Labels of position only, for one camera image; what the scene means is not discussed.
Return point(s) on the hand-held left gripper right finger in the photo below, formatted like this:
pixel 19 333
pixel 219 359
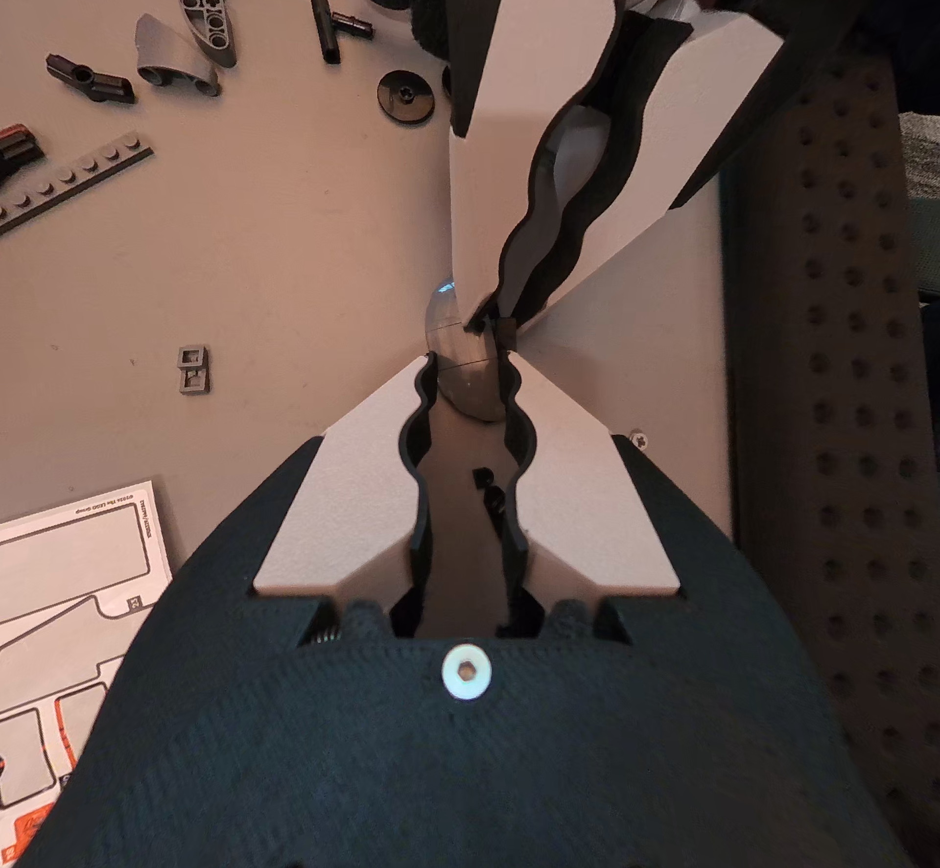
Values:
pixel 587 501

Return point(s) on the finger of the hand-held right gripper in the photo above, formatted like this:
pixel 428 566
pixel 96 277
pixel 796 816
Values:
pixel 705 97
pixel 529 75

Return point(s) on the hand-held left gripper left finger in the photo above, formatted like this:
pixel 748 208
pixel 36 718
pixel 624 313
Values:
pixel 345 501

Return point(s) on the grey domed lego assembly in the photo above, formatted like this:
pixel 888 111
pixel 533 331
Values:
pixel 462 350

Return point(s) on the black round lego dish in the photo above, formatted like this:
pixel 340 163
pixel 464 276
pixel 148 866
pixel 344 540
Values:
pixel 405 106

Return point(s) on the lego sticker sheet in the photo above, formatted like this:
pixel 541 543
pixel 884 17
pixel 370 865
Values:
pixel 73 567

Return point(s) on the grey curved lego panel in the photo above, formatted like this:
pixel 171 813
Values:
pixel 165 49

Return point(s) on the long grey lego plate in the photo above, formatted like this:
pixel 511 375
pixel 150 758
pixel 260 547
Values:
pixel 73 176

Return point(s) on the silver table screw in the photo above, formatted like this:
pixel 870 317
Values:
pixel 639 440

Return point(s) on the black technic pin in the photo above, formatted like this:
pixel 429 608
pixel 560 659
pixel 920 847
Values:
pixel 496 502

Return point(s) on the dark grey curved technic beam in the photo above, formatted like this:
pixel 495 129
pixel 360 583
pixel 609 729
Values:
pixel 198 20

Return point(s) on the black angled technic connector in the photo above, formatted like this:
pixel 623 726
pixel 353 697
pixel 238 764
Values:
pixel 88 78

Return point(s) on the black connector with brown pin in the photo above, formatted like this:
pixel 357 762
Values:
pixel 15 152

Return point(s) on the small grey lego bracket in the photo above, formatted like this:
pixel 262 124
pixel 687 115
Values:
pixel 194 366

